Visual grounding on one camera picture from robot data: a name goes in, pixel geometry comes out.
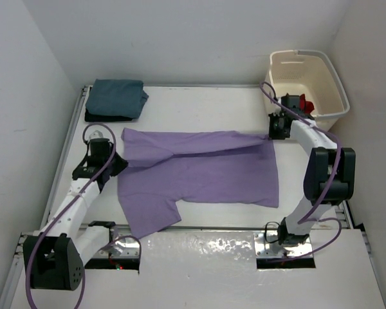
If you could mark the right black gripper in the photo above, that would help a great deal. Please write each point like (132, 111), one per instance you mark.
(273, 135)

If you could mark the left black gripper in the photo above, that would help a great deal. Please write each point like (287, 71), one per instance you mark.
(121, 165)

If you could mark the black t shirt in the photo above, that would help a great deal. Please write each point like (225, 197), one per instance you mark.
(91, 118)

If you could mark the blue shirt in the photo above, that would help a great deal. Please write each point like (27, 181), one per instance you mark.
(117, 98)

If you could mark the lilac cloth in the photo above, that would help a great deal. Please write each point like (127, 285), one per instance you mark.
(209, 167)

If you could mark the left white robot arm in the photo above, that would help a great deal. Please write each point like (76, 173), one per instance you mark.
(55, 258)

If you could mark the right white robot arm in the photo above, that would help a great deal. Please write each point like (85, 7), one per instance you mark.
(329, 177)

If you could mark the red shirt in basket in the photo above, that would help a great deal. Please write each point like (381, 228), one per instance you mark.
(305, 106)

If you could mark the cream laundry basket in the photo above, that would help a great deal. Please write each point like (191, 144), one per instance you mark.
(294, 72)

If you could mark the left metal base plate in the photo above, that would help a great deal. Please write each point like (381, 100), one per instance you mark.
(121, 247)

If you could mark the metal base plate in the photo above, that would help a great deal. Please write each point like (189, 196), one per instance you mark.
(121, 247)
(265, 249)

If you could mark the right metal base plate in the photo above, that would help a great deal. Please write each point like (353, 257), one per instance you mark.
(265, 249)

